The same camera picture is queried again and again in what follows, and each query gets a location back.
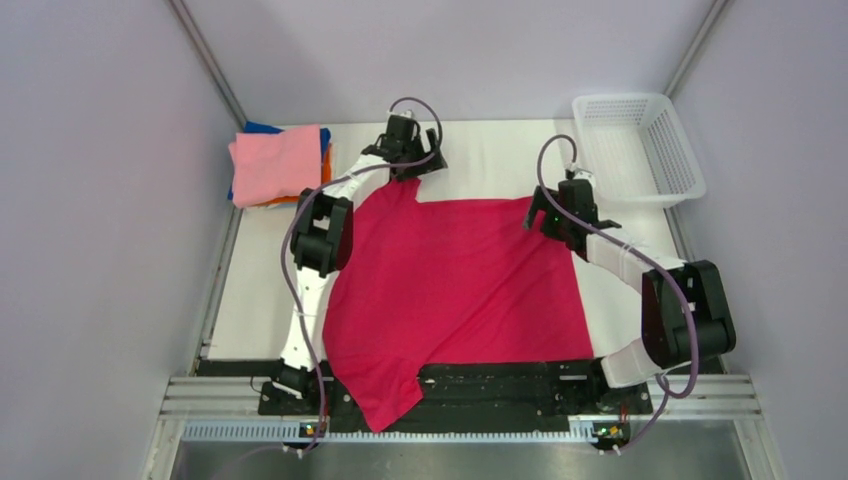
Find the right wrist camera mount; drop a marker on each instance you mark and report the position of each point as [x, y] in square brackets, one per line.
[577, 173]

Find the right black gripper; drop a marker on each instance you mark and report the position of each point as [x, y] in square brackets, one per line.
[536, 205]

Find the pink folded t shirt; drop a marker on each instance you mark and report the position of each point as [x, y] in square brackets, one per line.
[275, 166]

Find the blue folded t shirt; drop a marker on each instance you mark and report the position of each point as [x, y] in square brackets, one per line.
[265, 127]

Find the magenta t shirt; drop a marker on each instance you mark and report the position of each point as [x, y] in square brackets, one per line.
[446, 282]

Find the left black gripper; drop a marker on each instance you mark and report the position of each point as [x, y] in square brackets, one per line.
[434, 164]

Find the aluminium rail frame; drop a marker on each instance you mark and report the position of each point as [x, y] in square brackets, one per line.
[226, 409]

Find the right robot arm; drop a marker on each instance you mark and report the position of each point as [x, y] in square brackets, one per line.
[684, 313]

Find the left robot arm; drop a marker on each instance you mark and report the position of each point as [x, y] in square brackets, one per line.
[319, 243]

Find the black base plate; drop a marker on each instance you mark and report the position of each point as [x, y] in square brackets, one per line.
[512, 398]

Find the white plastic basket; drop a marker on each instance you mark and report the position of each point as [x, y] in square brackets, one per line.
[637, 149]

